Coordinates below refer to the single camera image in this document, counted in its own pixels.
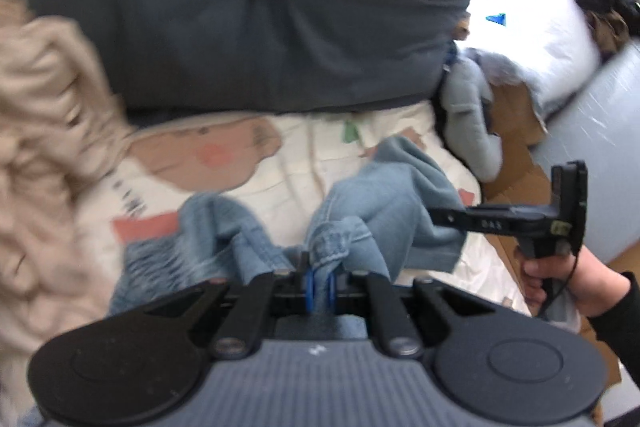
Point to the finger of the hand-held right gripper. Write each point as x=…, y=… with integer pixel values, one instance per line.
x=450, y=219

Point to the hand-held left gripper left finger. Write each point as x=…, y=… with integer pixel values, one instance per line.
x=307, y=289

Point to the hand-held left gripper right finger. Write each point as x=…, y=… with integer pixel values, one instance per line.
x=330, y=289

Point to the light blue denim jeans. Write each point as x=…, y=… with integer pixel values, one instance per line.
x=390, y=187

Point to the person's right forearm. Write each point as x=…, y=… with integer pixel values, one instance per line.
x=620, y=322

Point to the person's right hand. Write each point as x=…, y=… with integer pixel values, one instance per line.
x=595, y=282

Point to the flattened cardboard sheet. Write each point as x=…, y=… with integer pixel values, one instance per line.
x=520, y=172

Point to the grey wrapped mattress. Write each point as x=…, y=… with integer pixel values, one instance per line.
x=600, y=117

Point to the grey neck pillow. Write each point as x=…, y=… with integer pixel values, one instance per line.
x=470, y=117

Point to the cream bear printed blanket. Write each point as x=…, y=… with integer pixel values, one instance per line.
x=300, y=147

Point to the clear plastic bag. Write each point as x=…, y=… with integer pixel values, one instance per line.
x=500, y=67

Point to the small teddy bear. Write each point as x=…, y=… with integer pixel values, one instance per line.
x=451, y=57

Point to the white pillow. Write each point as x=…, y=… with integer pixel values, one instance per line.
x=540, y=32

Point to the small blue tag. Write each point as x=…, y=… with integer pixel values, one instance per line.
x=496, y=20

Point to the beige crumpled cloth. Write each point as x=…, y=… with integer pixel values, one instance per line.
x=50, y=107

